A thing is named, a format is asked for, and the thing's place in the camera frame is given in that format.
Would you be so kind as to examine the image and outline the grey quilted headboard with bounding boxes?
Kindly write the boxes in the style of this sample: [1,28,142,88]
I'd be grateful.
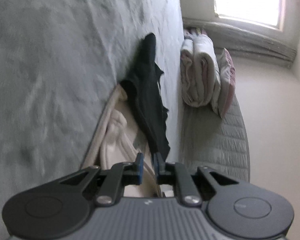
[180,97,250,182]

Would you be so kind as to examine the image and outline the pink white pillow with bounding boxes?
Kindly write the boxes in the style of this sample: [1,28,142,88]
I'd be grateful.
[211,48,236,118]

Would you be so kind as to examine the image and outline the bright window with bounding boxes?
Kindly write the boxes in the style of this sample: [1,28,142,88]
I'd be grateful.
[214,0,286,30]

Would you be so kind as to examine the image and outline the beige bear sweatshirt black sleeves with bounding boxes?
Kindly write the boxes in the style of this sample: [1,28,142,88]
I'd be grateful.
[83,33,171,197]

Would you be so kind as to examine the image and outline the white bed sheet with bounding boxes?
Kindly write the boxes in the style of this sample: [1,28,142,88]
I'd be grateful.
[0,0,183,239]

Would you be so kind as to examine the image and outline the grey curtain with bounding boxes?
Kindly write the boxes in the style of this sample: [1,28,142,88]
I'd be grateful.
[183,17,297,68]

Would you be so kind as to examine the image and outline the folded white pink blanket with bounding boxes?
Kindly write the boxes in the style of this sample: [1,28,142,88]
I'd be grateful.
[180,28,221,112]

